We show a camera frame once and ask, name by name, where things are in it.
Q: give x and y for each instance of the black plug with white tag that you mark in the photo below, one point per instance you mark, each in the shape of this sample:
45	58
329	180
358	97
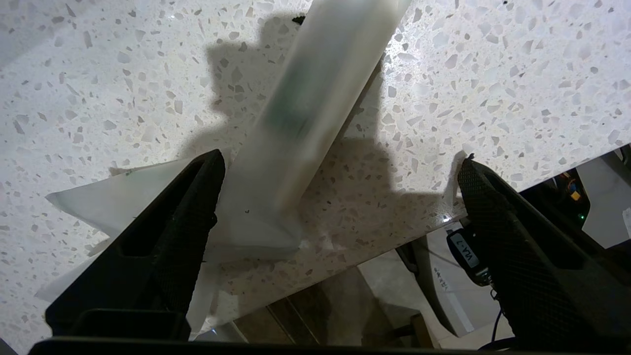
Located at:
466	256

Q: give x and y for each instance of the white sachet with green print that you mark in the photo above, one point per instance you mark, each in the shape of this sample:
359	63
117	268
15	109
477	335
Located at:
113	197

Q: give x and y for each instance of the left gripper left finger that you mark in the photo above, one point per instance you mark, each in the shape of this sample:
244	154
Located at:
148	276

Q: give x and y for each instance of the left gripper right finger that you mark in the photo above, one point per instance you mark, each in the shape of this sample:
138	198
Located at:
542	286

